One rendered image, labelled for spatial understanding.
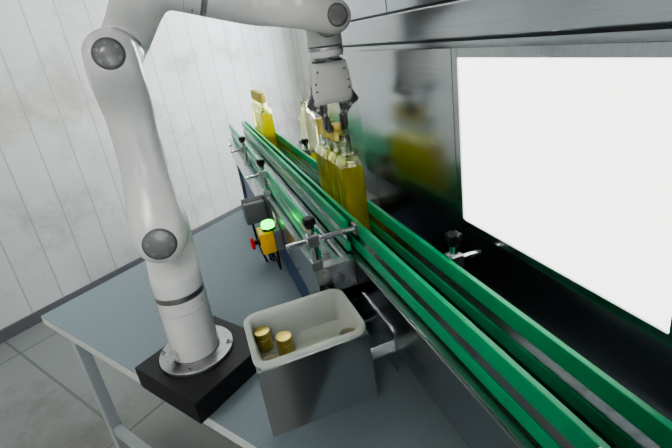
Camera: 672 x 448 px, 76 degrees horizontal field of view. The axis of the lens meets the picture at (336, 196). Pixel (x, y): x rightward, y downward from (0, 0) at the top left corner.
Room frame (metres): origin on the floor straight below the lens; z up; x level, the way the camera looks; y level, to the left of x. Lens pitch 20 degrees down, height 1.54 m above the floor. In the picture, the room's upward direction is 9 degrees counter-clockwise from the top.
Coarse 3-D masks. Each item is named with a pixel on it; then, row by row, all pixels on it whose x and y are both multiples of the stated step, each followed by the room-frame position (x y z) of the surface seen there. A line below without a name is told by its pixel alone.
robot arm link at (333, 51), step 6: (312, 48) 1.06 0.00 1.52; (318, 48) 1.05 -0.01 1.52; (324, 48) 1.04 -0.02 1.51; (330, 48) 1.05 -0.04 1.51; (336, 48) 1.05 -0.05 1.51; (342, 48) 1.07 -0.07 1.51; (312, 54) 1.06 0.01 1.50; (318, 54) 1.05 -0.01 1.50; (324, 54) 1.04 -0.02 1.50; (330, 54) 1.05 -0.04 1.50; (336, 54) 1.05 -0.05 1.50; (342, 54) 1.07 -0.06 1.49; (318, 60) 1.06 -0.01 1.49
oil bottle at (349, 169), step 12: (348, 156) 1.02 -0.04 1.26; (336, 168) 1.04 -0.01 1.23; (348, 168) 1.00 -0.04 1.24; (360, 168) 1.01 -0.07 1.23; (348, 180) 1.00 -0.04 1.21; (360, 180) 1.01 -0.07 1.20; (348, 192) 1.00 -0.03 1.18; (360, 192) 1.01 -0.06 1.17; (348, 204) 1.00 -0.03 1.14; (360, 204) 1.01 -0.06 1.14; (360, 216) 1.01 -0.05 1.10
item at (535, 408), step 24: (360, 240) 0.90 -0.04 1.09; (384, 264) 0.77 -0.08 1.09; (408, 288) 0.68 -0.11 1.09; (432, 288) 0.60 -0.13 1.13; (432, 312) 0.60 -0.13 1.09; (456, 312) 0.53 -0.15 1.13; (456, 336) 0.53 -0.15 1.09; (480, 336) 0.47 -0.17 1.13; (480, 360) 0.48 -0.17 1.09; (504, 360) 0.43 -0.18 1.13; (504, 384) 0.43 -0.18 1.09; (528, 384) 0.39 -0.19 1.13; (528, 408) 0.39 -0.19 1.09; (552, 408) 0.35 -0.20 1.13; (528, 432) 0.38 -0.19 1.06; (552, 432) 0.35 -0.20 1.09; (576, 432) 0.32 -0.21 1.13
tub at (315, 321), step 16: (288, 304) 0.81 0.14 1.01; (304, 304) 0.81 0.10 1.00; (320, 304) 0.82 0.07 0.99; (336, 304) 0.83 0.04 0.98; (256, 320) 0.78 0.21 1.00; (272, 320) 0.79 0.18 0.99; (288, 320) 0.80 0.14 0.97; (304, 320) 0.81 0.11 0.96; (320, 320) 0.82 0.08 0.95; (336, 320) 0.82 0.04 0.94; (352, 320) 0.74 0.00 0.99; (272, 336) 0.79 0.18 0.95; (304, 336) 0.78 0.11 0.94; (320, 336) 0.77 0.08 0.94; (336, 336) 0.77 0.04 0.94; (352, 336) 0.67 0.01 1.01; (256, 352) 0.66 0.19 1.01; (272, 352) 0.74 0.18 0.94; (304, 352) 0.65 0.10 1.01
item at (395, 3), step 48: (384, 0) 1.09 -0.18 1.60; (432, 0) 0.89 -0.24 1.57; (480, 0) 0.72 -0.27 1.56; (528, 0) 0.62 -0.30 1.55; (576, 0) 0.55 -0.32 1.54; (624, 0) 0.49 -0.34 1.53; (384, 48) 1.12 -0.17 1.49; (384, 192) 1.21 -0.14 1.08; (432, 240) 0.95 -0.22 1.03; (480, 240) 0.77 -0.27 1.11; (528, 288) 0.64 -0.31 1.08; (576, 336) 0.54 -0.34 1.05; (624, 336) 0.47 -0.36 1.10; (624, 384) 0.46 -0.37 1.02
